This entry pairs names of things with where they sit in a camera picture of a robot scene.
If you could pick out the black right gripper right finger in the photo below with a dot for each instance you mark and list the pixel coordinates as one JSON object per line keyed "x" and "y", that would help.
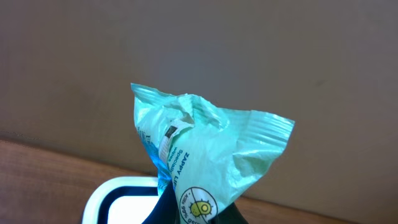
{"x": 230, "y": 215}

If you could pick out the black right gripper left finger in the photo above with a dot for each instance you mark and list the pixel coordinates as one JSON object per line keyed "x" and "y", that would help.
{"x": 165, "y": 210}

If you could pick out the mint wet wipes pack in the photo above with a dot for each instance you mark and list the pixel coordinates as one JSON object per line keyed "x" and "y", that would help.
{"x": 211, "y": 155}

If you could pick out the white barcode scanner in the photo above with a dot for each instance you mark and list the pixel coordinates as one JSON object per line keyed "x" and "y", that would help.
{"x": 128, "y": 199}

